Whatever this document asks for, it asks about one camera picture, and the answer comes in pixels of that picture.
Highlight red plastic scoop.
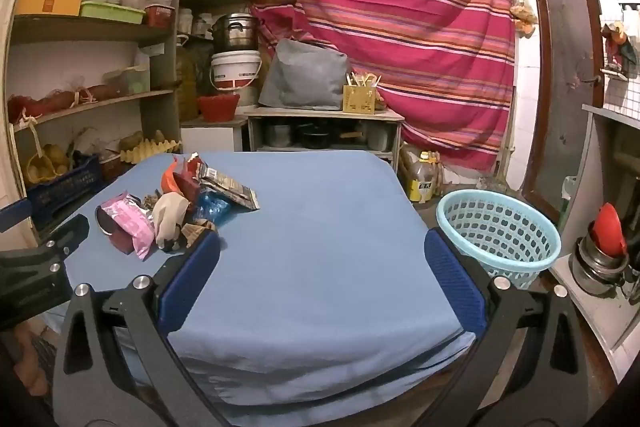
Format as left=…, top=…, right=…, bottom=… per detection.
left=590, top=203, right=628, bottom=256

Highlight clear plastic box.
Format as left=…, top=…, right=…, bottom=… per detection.
left=102, top=66, right=151, bottom=96

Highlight maroon box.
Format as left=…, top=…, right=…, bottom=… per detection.
left=106, top=229, right=136, bottom=255

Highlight light blue plastic basket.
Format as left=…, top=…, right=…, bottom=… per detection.
left=436, top=189, right=562, bottom=290

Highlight green plastic tray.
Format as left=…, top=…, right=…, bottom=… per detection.
left=79, top=1, right=146, bottom=25

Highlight blue plastic bag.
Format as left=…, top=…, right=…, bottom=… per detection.
left=192, top=189, right=231, bottom=225

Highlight red plastic container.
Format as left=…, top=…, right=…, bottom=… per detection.
left=145, top=3, right=176, bottom=28

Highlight pink foil wrapper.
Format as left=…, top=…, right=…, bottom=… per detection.
left=100, top=192, right=156, bottom=260

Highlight wooden shelving unit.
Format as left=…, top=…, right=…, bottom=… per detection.
left=0, top=0, right=251, bottom=228

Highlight yellow box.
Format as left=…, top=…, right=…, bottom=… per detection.
left=14, top=0, right=82, bottom=18

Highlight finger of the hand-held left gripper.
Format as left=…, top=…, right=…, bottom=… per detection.
left=37, top=214, right=91, bottom=258
left=0, top=198, right=33, bottom=230

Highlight yellow basket of potatoes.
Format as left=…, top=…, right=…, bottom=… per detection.
left=25, top=142, right=71, bottom=185

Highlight beige crumpled paper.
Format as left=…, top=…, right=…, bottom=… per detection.
left=150, top=192, right=193, bottom=250

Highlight white cabinet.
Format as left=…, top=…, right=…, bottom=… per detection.
left=180, top=117, right=248, bottom=152

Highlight red net bag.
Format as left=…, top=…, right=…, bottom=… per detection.
left=7, top=84, right=121, bottom=122

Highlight brown crumpled wrapper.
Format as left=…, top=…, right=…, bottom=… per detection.
left=180, top=219, right=218, bottom=248

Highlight blue plastic crate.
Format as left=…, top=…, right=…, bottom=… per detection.
left=25, top=154, right=106, bottom=228

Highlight small steel pot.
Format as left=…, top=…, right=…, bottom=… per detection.
left=265, top=123, right=293, bottom=148

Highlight white plastic bucket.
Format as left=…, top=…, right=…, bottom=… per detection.
left=210, top=51, right=263, bottom=96

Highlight black pan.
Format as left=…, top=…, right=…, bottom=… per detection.
left=295, top=124, right=333, bottom=150

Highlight yellow utensil holder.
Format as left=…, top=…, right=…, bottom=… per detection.
left=342, top=72, right=382, bottom=115

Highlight grey cushion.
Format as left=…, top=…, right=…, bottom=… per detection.
left=258, top=38, right=350, bottom=111

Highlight hanging garlic bunch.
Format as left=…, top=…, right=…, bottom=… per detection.
left=510, top=2, right=538, bottom=38

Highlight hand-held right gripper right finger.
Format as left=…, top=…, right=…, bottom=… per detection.
left=415, top=228, right=589, bottom=427

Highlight steel cooking pot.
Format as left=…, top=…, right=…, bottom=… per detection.
left=212, top=13, right=261, bottom=54

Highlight large oil jug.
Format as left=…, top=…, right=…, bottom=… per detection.
left=175, top=35, right=201, bottom=122

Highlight orange snack packet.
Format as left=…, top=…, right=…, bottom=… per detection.
left=161, top=157, right=181, bottom=195

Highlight stacked steel pots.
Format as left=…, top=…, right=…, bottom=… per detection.
left=570, top=234, right=631, bottom=298

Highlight yellow egg carton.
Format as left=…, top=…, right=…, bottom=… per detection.
left=119, top=129, right=182, bottom=165

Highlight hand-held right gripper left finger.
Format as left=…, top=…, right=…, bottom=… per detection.
left=51, top=231, right=226, bottom=427

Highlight red striped cloth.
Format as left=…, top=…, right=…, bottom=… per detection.
left=245, top=0, right=517, bottom=172

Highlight black and white wrapper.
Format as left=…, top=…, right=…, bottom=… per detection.
left=197, top=162, right=261, bottom=211

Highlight low wooden shelf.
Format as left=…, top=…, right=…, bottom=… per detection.
left=243, top=106, right=405, bottom=172

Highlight red plastic basin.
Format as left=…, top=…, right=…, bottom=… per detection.
left=196, top=93, right=241, bottom=124

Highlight red foil wrapper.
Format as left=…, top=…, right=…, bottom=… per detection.
left=172, top=154, right=203, bottom=202

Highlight yellow oil bottle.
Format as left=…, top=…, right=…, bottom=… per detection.
left=409, top=151, right=441, bottom=204

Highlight brown framed door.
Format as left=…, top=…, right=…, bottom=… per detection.
left=520, top=0, right=606, bottom=223

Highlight blue tablecloth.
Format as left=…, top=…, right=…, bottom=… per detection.
left=42, top=150, right=488, bottom=423

